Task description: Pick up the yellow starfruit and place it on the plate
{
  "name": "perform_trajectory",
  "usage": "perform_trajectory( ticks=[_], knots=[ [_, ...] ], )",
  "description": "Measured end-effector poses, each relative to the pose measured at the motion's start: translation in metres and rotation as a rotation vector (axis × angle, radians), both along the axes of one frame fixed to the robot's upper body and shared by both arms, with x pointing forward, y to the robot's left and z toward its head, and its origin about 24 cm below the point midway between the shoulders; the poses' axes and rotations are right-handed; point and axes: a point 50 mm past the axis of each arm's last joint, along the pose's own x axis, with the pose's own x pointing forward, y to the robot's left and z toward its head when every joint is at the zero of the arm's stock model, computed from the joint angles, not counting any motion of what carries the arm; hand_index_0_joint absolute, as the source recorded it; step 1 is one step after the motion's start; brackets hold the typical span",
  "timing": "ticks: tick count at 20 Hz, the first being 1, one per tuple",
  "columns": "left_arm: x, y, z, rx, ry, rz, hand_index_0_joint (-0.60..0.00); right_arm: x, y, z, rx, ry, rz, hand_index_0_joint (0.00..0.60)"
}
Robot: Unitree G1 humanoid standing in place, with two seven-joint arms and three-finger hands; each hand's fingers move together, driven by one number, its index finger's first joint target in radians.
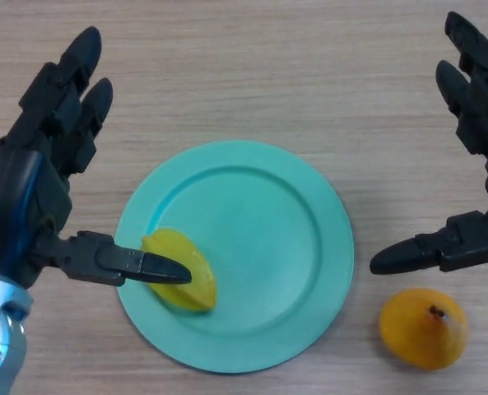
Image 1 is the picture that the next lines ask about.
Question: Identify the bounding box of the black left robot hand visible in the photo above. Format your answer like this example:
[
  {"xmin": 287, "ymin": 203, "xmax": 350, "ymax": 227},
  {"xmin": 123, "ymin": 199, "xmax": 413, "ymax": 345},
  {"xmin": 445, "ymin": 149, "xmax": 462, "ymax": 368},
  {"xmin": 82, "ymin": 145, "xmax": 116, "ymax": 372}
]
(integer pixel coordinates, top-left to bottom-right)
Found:
[{"xmin": 0, "ymin": 26, "xmax": 193, "ymax": 289}]

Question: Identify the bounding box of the yellow starfruit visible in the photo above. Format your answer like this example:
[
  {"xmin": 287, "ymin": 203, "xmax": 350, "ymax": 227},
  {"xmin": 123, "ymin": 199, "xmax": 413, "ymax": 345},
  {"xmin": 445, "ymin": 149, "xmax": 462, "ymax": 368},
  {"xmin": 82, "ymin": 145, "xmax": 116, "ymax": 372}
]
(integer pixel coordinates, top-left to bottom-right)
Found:
[{"xmin": 140, "ymin": 228, "xmax": 219, "ymax": 314}]

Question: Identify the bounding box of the green round plate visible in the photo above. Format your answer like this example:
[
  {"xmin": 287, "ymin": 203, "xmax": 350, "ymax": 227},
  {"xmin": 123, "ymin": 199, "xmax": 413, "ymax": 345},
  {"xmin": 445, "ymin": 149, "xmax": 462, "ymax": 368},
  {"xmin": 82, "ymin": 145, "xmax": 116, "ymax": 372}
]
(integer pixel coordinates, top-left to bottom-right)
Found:
[{"xmin": 114, "ymin": 141, "xmax": 356, "ymax": 375}]

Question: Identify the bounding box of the orange pear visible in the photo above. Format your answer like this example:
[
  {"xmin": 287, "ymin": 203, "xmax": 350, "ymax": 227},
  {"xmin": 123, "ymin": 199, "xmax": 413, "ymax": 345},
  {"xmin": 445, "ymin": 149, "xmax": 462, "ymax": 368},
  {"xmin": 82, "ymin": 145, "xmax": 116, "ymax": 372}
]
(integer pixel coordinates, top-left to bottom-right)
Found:
[{"xmin": 378, "ymin": 287, "xmax": 470, "ymax": 371}]

